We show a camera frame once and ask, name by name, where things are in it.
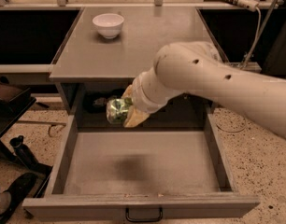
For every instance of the grey crossbar rail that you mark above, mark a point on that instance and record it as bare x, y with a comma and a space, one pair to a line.
25, 68

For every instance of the green soda can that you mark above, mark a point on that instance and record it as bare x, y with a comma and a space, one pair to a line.
117, 110

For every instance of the black side table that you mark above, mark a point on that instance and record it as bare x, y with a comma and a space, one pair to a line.
14, 102

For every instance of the white ceramic bowl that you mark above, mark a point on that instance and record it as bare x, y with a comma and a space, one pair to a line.
108, 25

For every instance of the grey metal cabinet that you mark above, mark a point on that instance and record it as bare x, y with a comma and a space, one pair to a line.
92, 67

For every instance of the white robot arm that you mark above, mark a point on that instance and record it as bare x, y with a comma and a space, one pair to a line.
192, 68

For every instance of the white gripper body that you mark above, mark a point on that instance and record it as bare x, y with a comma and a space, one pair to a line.
137, 95

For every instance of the black drawer handle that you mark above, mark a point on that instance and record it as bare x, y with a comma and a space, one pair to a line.
135, 215

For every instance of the open grey top drawer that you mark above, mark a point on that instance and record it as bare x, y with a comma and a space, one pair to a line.
99, 173

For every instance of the black shoe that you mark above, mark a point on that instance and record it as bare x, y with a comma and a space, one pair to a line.
15, 194

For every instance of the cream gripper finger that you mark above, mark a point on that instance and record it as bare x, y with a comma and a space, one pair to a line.
134, 117
127, 92

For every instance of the black bag under cabinet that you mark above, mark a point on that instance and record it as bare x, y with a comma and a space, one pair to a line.
96, 102

